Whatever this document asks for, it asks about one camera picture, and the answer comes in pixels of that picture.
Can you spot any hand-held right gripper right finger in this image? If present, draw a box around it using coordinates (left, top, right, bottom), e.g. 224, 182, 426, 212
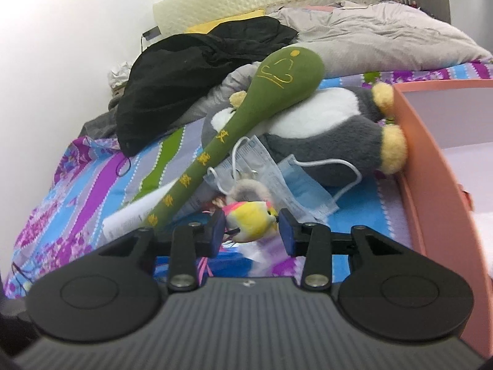
278, 208, 403, 290

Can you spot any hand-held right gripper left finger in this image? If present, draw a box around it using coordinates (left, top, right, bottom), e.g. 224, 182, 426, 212
96, 210, 226, 290

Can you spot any small yellow pink plush toy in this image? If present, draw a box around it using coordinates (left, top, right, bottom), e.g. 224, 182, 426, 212
222, 180, 279, 244

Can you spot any blue face mask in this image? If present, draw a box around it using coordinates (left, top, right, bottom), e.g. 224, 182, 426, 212
278, 155, 363, 218

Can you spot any orange cardboard box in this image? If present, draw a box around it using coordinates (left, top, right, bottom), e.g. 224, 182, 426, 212
393, 79, 493, 359

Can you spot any wrapped face mask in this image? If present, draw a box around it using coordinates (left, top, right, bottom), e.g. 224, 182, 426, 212
203, 137, 309, 216

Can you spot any white tube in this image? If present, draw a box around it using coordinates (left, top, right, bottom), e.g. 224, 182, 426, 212
102, 183, 181, 241

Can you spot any grey penguin plush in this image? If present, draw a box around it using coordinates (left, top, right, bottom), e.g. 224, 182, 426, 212
201, 82, 408, 187

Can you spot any colourful striped bedsheet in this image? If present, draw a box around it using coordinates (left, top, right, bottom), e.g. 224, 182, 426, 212
10, 60, 493, 301

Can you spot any green plush stick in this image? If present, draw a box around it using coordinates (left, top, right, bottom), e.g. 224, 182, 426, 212
133, 45, 326, 229

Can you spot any dark grey blanket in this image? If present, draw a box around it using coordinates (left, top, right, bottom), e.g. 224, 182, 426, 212
83, 96, 124, 141

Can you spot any black clothing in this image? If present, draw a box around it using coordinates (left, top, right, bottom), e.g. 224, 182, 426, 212
116, 15, 299, 158

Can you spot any crumpled white cloth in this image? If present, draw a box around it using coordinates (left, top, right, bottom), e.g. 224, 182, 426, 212
108, 61, 133, 89

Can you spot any yellow pillow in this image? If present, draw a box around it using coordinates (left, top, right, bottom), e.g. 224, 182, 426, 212
185, 8, 266, 35

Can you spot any light grey duvet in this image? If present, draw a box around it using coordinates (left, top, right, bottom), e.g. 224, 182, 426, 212
181, 1, 493, 124

